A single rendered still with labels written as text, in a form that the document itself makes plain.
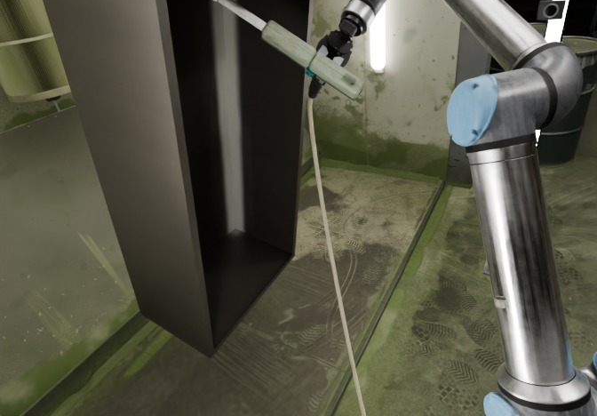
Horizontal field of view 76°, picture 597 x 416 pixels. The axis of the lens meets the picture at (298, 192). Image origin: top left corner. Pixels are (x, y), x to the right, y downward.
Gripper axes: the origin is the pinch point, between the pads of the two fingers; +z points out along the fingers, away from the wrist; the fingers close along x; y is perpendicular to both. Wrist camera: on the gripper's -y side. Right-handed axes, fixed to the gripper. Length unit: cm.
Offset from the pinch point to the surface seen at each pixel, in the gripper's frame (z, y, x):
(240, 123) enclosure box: 11, 51, 19
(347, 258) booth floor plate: 26, 130, -68
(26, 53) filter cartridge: 33, 66, 110
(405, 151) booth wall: -75, 180, -78
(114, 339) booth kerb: 126, 109, 19
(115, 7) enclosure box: 25, -28, 37
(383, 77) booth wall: -103, 156, -30
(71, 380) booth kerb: 145, 97, 23
